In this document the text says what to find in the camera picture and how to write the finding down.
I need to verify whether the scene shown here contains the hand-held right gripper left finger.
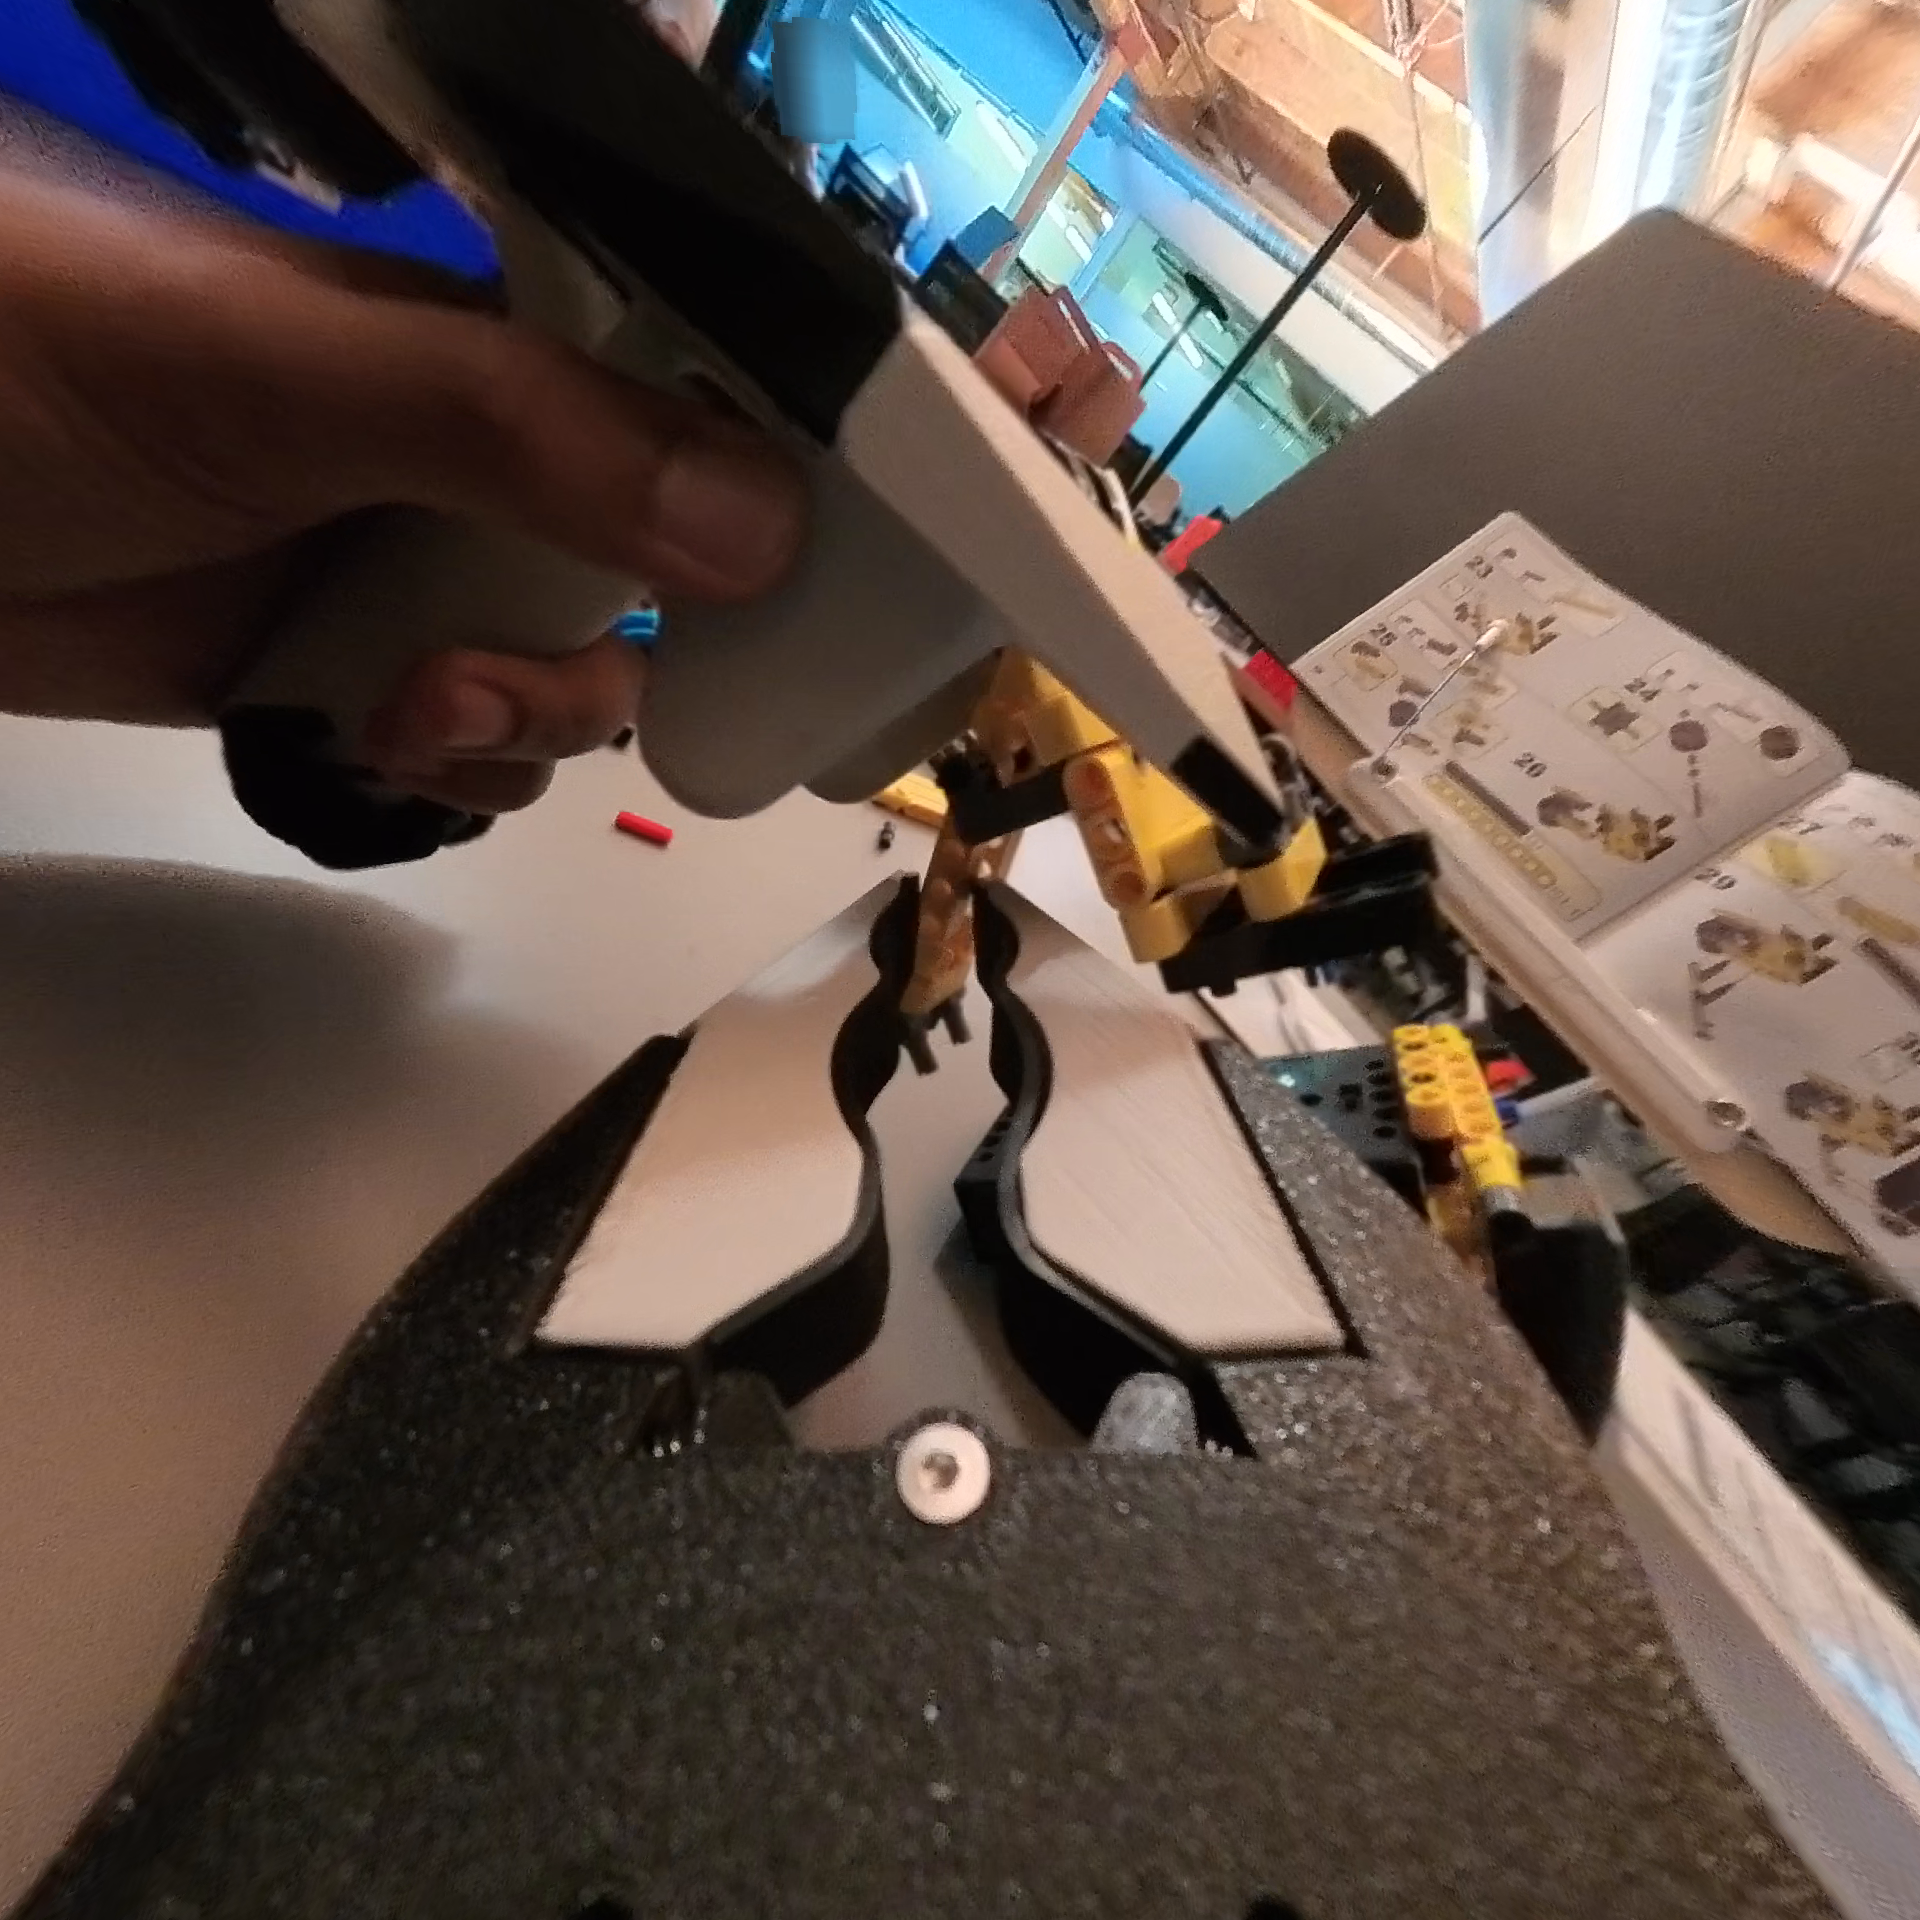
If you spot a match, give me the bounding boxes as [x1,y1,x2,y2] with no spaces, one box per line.
[537,870,922,1404]

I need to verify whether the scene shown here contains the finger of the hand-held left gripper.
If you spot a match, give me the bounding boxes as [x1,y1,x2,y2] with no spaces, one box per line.
[834,316,1297,845]

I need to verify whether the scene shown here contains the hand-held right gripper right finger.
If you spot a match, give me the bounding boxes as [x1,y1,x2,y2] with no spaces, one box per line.
[960,884,1366,1453]

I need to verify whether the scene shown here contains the black battery box toy model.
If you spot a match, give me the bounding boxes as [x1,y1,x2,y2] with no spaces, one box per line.
[1258,1018,1635,1445]

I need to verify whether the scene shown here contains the yellow toy brick assembly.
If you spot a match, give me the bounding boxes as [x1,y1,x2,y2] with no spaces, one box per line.
[872,645,1444,1078]

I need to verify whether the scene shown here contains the person's left hand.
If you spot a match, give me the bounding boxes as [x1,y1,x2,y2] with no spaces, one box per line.
[0,150,816,818]

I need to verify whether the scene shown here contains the black toy brick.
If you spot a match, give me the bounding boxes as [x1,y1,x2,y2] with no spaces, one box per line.
[958,1076,1056,1280]

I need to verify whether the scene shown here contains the brown bag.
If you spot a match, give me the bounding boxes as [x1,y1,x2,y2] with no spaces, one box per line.
[976,287,1146,458]

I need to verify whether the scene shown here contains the black floor lamp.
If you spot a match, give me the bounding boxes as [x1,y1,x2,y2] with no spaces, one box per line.
[1124,128,1432,512]

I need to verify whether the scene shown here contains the white book stand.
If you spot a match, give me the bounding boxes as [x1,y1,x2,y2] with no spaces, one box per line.
[1305,704,1761,1161]

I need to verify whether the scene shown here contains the dark grey panel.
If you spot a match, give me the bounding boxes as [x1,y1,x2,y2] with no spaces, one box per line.
[1192,208,1920,789]

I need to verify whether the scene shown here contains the toy instruction booklet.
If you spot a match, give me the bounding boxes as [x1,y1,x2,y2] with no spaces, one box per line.
[1295,509,1920,1308]

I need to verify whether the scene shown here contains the silver spiral duct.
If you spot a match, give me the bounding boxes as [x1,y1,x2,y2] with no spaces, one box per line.
[1464,0,1761,287]

